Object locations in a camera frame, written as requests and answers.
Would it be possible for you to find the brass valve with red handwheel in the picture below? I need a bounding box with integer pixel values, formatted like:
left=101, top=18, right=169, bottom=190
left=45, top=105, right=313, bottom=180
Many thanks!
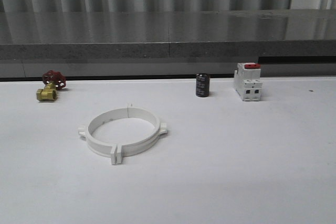
left=36, top=70, right=66, bottom=101

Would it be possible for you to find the white circuit breaker red switch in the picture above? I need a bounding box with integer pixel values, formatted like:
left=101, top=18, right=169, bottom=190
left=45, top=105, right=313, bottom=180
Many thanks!
left=234, top=62, right=262, bottom=101

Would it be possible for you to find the grey stone bench ledge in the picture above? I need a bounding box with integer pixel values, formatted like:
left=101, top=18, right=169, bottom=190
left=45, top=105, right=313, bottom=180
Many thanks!
left=1, top=10, right=335, bottom=80

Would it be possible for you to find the white half-ring pipe clamp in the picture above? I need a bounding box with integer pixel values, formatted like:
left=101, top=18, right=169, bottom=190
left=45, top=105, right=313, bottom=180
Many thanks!
left=78, top=103, right=136, bottom=165
left=114, top=106, right=168, bottom=165

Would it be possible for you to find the black cylindrical capacitor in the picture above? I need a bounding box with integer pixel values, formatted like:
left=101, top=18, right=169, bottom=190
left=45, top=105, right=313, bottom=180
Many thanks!
left=196, top=73, right=210, bottom=98

